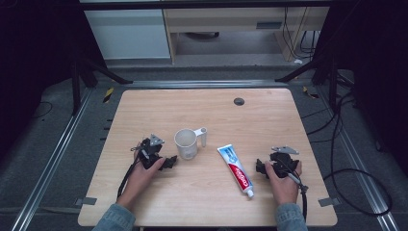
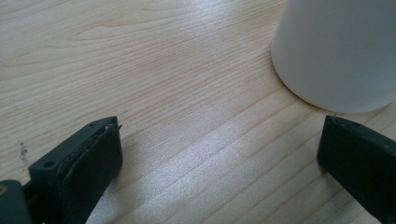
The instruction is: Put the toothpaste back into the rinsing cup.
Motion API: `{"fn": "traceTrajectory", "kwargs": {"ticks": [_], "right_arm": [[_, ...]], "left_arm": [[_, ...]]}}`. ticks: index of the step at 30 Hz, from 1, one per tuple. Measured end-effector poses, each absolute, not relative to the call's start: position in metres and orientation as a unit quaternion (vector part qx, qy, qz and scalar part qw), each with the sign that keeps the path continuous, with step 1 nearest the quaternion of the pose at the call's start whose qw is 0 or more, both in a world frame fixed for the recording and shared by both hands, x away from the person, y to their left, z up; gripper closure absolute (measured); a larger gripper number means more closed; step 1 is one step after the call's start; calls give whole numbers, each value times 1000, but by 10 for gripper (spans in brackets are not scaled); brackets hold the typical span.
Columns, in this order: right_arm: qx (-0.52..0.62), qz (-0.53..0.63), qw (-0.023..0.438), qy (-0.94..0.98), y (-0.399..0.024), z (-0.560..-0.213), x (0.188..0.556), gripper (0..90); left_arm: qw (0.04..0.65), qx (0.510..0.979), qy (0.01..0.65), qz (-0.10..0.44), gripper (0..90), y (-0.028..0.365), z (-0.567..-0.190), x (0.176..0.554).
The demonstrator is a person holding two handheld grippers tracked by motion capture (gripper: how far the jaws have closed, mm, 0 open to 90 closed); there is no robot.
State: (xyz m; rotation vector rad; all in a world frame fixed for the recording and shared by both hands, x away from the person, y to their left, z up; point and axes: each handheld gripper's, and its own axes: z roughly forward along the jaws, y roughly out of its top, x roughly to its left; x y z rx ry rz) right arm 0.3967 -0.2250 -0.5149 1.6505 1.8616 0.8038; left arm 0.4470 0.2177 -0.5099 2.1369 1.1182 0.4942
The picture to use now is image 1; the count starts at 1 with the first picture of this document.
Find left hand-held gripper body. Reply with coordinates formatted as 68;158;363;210
130;133;166;170

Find long black floor cable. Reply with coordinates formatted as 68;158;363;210
301;90;394;217

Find white cabinet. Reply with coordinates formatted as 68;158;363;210
84;9;171;61

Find hand-held gripper black cable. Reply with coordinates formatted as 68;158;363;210
286;171;310;223
116;153;142;199

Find left hand-held gripper black cable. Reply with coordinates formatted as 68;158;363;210
116;153;142;199

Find white cup with handle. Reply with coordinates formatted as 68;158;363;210
173;127;209;161

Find white red blue toothpaste tube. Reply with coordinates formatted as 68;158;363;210
217;143;255;199

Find right hand-held gripper black cable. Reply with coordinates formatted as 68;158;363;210
286;171;310;223

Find black metal stand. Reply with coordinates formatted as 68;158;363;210
274;52;341;111
70;47;133;117

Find hanging black desk cables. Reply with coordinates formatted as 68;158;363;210
281;7;321;62

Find person's right hand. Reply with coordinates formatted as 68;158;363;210
264;160;303;206

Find person's left hand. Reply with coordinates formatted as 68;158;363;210
116;156;166;212

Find metal floor rail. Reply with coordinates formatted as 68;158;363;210
9;88;94;231
123;79;288;90
316;86;402;231

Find grey tape piece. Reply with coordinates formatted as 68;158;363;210
74;196;98;207
318;196;342;208

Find yellow black floor tape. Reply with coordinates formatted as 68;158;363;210
301;86;320;100
102;87;115;104

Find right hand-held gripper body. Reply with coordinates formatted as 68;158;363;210
268;145;301;179

